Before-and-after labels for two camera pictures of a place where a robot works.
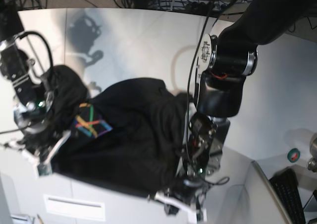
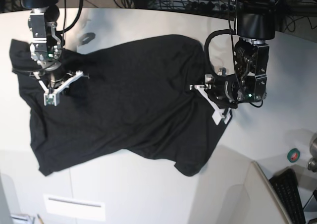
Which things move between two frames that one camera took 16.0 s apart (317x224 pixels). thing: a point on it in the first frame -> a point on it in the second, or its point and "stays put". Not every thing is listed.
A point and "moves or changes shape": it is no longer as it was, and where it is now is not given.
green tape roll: (293, 155) stays put
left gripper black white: (40, 145) -> (54, 81)
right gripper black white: (189, 195) -> (217, 90)
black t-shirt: (128, 135) moves or changes shape
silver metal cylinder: (312, 164) stays put
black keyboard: (285, 183) stays put
